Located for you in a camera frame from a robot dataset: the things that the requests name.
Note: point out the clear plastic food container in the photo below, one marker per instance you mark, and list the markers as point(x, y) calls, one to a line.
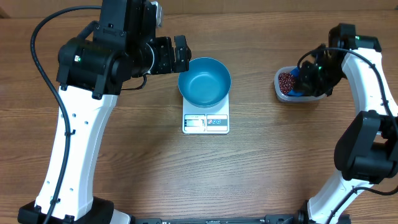
point(291, 99)

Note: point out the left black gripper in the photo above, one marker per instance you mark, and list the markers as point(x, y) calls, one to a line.
point(181, 54)

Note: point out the teal metal bowl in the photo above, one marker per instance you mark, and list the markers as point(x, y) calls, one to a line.
point(206, 83)

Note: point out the red adzuki beans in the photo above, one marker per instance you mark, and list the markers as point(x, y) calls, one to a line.
point(286, 82)

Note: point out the white digital kitchen scale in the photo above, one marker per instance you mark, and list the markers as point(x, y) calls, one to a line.
point(213, 120)

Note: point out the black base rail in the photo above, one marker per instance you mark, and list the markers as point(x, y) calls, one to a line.
point(268, 219)

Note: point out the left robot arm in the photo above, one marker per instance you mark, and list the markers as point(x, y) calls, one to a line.
point(93, 66)

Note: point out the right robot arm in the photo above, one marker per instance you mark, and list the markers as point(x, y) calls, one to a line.
point(366, 153)

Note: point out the blue plastic measuring scoop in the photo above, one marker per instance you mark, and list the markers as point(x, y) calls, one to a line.
point(294, 74)

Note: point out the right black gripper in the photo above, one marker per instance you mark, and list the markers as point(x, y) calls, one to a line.
point(305, 83)

